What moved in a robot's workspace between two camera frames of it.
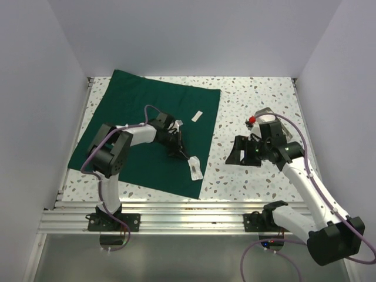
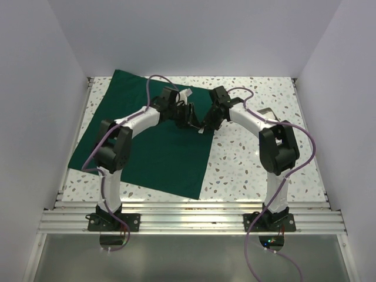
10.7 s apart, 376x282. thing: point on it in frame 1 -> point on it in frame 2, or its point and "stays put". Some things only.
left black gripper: [176, 150] -> [187, 119]
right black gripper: [242, 143] -> [208, 123]
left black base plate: [105, 222] stays put
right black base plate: [257, 222] stays put
